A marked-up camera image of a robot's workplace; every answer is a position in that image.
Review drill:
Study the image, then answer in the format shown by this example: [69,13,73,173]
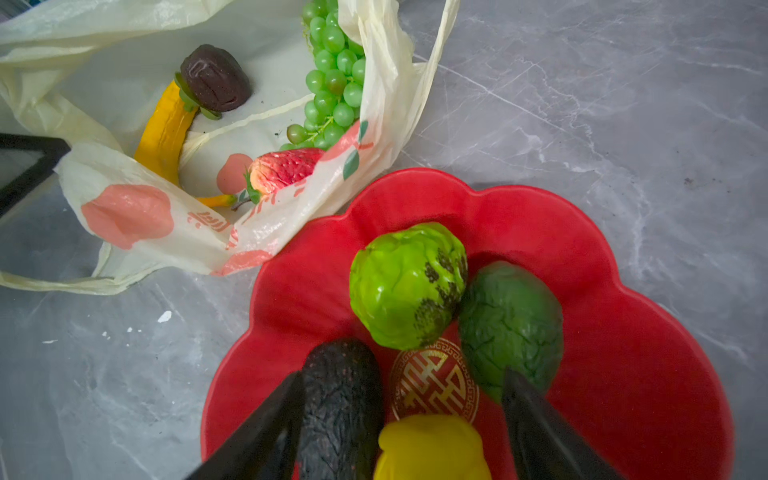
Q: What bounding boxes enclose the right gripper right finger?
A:
[502,368,622,480]

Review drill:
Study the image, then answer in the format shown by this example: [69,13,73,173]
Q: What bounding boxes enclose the dark fake avocado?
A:
[297,338,385,479]

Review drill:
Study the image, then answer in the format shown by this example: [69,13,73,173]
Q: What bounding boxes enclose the yellow fake lemon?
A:
[374,414,491,479]

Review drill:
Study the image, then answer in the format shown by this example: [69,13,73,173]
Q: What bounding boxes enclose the dark green fake fruit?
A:
[458,261,564,404]

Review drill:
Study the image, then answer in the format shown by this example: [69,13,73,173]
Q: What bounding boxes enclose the red flower-shaped plate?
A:
[201,169,734,479]

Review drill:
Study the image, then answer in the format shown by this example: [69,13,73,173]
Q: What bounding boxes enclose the brown fake mangosteen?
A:
[175,44,253,120]

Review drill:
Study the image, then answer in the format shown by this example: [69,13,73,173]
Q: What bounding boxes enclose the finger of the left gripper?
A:
[1,133,71,216]

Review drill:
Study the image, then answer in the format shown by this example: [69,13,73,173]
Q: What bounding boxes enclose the green fake grapes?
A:
[281,0,366,150]

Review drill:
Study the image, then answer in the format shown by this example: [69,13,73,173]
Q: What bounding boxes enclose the yellow fake banana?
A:
[134,74,221,187]

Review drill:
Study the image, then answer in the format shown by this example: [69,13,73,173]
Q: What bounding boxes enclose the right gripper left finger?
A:
[187,371,305,480]

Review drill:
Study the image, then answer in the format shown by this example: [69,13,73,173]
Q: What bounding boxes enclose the red fake strawberry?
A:
[245,148,325,204]

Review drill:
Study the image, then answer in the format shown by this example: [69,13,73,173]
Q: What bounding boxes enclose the yellow plastic fruit-print bag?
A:
[1,1,459,295]

